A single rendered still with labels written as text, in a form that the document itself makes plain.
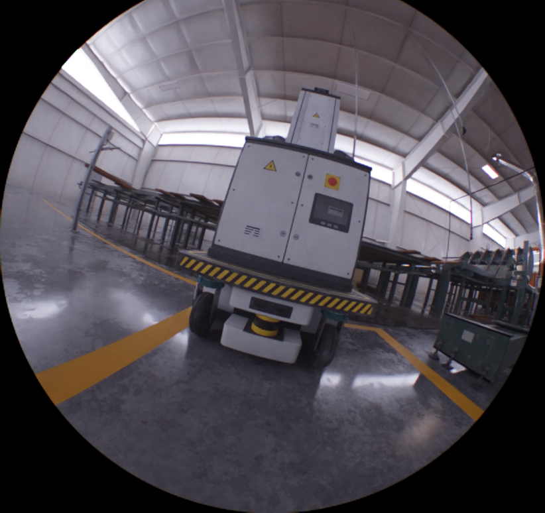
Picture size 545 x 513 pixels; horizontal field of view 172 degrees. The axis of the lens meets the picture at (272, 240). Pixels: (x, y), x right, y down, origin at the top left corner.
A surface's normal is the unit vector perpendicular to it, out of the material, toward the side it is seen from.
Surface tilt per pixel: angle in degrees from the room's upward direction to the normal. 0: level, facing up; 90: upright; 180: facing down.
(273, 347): 90
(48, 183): 94
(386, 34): 172
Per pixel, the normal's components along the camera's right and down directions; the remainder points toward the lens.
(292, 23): -0.22, 0.97
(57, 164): 0.98, 0.21
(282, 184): -0.05, -0.07
